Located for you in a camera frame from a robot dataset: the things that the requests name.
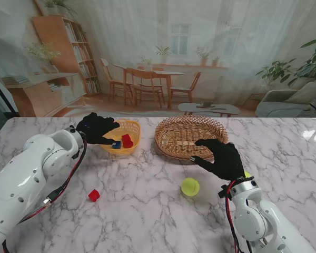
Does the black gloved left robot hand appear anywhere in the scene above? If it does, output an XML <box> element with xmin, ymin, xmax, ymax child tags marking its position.
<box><xmin>75</xmin><ymin>112</ymin><xmax>121</xmax><ymax>146</ymax></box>

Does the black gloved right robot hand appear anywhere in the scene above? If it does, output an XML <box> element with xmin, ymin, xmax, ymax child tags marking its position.
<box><xmin>189</xmin><ymin>138</ymin><xmax>246</xmax><ymax>182</ymax></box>

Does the yellow plastic mesh basket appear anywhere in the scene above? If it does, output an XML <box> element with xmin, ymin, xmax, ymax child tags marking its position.
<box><xmin>100</xmin><ymin>119</ymin><xmax>142</xmax><ymax>155</ymax></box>

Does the oval wicker basket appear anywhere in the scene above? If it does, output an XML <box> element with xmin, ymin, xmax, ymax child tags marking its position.
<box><xmin>154</xmin><ymin>114</ymin><xmax>229</xmax><ymax>161</ymax></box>

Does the black backdrop stand pole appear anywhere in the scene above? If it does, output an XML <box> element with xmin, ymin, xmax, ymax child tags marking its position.
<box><xmin>0</xmin><ymin>71</ymin><xmax>19</xmax><ymax>116</ymax></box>

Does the dining room print backdrop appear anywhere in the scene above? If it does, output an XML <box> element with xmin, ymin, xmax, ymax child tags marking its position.
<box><xmin>0</xmin><ymin>0</ymin><xmax>316</xmax><ymax>118</ymax></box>

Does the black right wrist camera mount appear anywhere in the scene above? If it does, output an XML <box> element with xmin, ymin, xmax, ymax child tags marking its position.
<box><xmin>218</xmin><ymin>184</ymin><xmax>229</xmax><ymax>200</ymax></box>

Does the red black right arm cable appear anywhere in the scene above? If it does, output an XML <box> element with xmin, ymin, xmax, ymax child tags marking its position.
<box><xmin>218</xmin><ymin>183</ymin><xmax>253</xmax><ymax>253</ymax></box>

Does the red black arm cable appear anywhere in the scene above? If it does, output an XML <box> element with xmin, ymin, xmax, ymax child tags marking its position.
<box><xmin>218</xmin><ymin>183</ymin><xmax>253</xmax><ymax>253</ymax></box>
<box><xmin>1</xmin><ymin>139</ymin><xmax>88</xmax><ymax>253</ymax></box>

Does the red black left arm cable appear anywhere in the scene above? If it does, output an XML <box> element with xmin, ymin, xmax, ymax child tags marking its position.
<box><xmin>1</xmin><ymin>139</ymin><xmax>88</xmax><ymax>253</ymax></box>

